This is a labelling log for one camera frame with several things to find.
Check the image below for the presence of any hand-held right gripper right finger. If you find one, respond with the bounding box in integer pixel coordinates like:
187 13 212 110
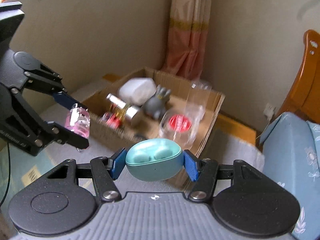
183 150 279 203

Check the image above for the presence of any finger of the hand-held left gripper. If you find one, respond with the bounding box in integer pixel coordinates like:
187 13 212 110
0 86 90 157
24 64 88 111

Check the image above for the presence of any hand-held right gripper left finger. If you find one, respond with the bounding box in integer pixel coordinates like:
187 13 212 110
46 147 128 203

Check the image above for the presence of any pink keychain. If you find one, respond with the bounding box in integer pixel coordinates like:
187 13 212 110
64 103 91 153

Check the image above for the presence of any teal earbud case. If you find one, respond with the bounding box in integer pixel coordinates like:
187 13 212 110
125 138 184 182

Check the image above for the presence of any red toy car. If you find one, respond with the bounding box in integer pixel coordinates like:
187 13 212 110
101 112 123 130

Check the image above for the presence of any cardboard box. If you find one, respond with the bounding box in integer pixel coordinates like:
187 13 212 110
81 67 225 189

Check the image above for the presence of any gold perfume bottle silver cap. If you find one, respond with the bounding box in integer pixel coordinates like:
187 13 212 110
106 93 143 127

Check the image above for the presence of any clear plastic jar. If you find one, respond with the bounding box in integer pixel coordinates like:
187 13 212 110
183 79 213 120

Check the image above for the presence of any grey cat figurine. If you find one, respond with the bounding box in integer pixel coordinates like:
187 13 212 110
142 85 172 119

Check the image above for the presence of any white plastic container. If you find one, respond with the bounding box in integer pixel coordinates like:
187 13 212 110
117 77 157 106

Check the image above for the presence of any grey teal striped blanket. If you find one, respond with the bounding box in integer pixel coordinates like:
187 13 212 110
0 80 266 205

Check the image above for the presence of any clear jar with red lid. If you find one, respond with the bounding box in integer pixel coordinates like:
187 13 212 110
159 108 201 148

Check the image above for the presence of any blue floral pillow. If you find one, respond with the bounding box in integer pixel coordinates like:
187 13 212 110
260 112 320 240
306 121 320 141

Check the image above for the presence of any wooden headboard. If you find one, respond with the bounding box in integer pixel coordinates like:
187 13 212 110
276 29 320 126

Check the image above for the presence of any pink striped curtain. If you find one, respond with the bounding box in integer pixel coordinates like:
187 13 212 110
161 0 213 81

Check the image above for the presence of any black cable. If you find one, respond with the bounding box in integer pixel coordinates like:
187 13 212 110
0 142 12 207

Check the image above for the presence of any white wall socket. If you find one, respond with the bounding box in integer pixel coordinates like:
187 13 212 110
264 103 277 117

